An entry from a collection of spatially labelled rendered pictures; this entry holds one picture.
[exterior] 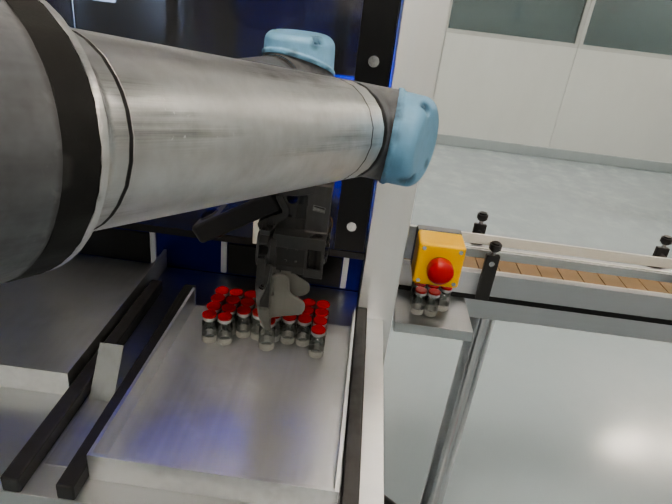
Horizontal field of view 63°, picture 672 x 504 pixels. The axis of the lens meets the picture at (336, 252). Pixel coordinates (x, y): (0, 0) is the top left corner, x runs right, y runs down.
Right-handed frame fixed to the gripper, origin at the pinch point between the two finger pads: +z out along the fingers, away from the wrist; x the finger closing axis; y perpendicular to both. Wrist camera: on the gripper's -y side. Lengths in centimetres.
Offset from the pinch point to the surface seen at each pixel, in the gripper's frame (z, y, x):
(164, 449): 8.4, -7.6, -16.7
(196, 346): 8.4, -10.0, 2.1
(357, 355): 6.6, 13.1, 2.9
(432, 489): 63, 37, 31
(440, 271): -3.5, 23.8, 12.4
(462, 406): 37, 38, 31
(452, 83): 39, 83, 477
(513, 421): 97, 77, 95
